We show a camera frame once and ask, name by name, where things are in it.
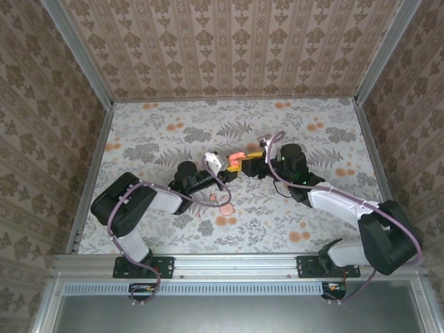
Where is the floral printed tablecloth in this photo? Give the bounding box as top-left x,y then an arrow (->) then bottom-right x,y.
74,98 -> 403,255

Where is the aluminium front beam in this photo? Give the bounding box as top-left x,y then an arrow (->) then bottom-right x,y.
51,253 -> 425,280

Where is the black connector box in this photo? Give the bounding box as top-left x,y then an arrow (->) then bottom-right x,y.
321,281 -> 348,300
128,282 -> 157,302

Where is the grey metal panel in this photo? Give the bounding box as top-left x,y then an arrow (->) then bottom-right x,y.
51,294 -> 426,333

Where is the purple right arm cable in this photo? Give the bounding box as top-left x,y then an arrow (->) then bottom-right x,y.
266,130 -> 423,306

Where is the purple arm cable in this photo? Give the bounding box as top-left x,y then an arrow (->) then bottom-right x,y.
266,130 -> 423,306
107,162 -> 233,308

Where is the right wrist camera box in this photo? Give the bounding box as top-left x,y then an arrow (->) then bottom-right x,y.
257,136 -> 275,164

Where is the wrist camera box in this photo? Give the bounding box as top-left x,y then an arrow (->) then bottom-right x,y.
257,136 -> 275,164
202,151 -> 227,176

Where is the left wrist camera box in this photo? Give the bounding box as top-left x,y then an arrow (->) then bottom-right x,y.
202,151 -> 227,176

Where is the thin aluminium back rail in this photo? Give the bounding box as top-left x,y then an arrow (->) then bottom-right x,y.
112,96 -> 357,103

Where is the aluminium side rail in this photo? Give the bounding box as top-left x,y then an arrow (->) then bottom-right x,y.
353,102 -> 410,253
65,103 -> 115,256

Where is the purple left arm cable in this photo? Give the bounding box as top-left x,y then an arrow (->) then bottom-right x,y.
107,162 -> 233,308

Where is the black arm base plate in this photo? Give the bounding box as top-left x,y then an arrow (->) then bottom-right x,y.
296,255 -> 361,279
113,255 -> 175,280

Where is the white slotted cable duct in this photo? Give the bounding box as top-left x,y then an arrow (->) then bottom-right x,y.
64,281 -> 323,296

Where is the aluminium corner post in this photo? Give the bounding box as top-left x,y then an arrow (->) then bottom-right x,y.
353,0 -> 422,105
44,0 -> 115,109

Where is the aluminium lower frame bar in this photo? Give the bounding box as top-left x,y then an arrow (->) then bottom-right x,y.
30,277 -> 67,333
411,277 -> 444,333

